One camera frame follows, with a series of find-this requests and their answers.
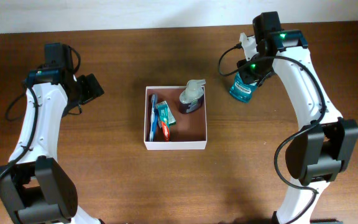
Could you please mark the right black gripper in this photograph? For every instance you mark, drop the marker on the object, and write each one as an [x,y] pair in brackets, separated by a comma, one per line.
[248,76]

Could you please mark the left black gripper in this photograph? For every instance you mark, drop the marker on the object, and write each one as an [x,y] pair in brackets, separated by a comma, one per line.
[92,88]

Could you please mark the teal mouthwash bottle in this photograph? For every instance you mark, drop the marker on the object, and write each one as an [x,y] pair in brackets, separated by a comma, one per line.
[242,91]

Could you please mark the blue white toothbrush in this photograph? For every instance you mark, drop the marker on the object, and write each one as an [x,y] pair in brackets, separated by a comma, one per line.
[153,102]

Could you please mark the foam handwash pump bottle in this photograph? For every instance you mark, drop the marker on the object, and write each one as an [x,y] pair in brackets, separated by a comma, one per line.
[192,97]

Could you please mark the blue disposable razor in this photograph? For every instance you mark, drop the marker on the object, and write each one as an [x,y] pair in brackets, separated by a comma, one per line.
[154,121]

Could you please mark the red green toothpaste tube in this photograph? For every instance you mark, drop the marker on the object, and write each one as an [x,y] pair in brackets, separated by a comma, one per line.
[163,115]

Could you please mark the green white soap packet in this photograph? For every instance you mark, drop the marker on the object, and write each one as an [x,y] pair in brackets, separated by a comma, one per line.
[171,118]

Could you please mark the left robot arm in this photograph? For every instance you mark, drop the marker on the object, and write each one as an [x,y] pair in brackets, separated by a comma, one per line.
[33,186]

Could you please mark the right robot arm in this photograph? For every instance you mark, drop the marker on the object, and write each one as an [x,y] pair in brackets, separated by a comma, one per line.
[323,145]

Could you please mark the pink open cardboard box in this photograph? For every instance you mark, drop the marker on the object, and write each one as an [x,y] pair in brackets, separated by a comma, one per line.
[190,131]

